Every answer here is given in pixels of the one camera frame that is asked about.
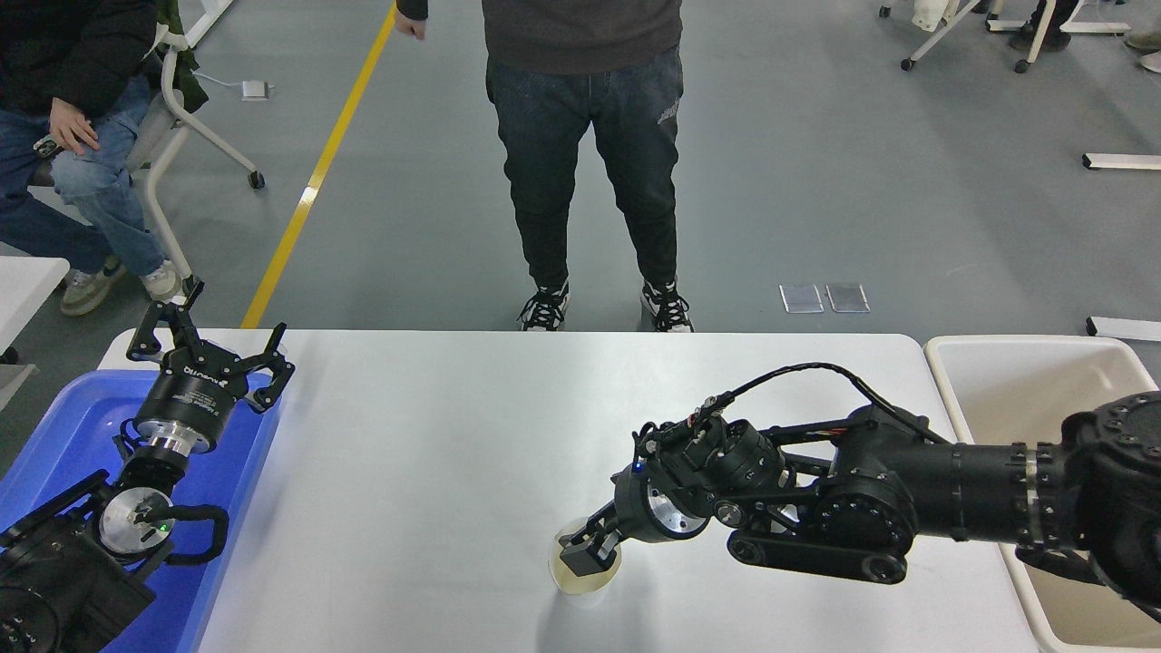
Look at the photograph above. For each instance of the blue plastic tray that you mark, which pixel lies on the blue plastic tray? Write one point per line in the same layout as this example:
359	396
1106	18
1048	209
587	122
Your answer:
82	426

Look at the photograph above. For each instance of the white table base bar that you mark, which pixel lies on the white table base bar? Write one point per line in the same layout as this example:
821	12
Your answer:
1102	27

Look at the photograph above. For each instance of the large pale bin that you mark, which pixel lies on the large pale bin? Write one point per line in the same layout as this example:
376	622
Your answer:
1007	381

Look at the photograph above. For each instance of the cream coat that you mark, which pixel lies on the cream coat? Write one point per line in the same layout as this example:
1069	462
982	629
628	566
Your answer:
932	14

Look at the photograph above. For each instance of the white paper cup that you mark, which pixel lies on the white paper cup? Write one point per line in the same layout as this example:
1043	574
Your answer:
585	585

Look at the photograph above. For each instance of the white wheeled chair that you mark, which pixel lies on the white wheeled chair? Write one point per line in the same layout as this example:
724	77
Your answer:
943	32
168	136

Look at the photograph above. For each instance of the dark green jacket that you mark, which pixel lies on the dark green jacket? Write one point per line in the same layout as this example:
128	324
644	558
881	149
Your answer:
186	73

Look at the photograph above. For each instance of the white side table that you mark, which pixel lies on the white side table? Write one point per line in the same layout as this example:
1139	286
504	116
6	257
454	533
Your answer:
27	290

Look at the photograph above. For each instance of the dark handheld phone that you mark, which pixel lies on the dark handheld phone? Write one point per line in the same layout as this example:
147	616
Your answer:
45	146

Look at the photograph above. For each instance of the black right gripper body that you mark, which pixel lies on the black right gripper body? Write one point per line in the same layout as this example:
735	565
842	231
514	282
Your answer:
633	503

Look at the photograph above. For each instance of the person's right hand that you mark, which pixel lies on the person's right hand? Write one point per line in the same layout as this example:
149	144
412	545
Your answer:
413	25

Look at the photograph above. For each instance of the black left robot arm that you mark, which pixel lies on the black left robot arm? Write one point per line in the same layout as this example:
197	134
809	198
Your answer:
54	589

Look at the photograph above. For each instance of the white power adapter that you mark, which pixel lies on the white power adapter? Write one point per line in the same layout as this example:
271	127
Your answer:
256	90

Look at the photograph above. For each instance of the silver floor plate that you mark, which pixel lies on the silver floor plate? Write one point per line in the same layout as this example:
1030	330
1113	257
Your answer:
848	297
802	298

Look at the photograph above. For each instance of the person's hand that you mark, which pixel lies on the person's hand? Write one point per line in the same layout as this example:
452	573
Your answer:
74	127

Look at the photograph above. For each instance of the white floor bar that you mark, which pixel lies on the white floor bar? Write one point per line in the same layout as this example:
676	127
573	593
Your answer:
1125	161
1125	328

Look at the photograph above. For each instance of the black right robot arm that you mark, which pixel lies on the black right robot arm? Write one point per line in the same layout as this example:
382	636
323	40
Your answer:
907	490

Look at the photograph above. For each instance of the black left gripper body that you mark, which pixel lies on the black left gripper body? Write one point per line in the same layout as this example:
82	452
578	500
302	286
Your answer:
195	394

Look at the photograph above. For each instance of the white table leg frame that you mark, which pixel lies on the white table leg frame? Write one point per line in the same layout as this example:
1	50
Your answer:
210	18

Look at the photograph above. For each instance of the person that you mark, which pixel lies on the person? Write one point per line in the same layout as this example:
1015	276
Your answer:
580	136
1043	27
91	190
1147	54

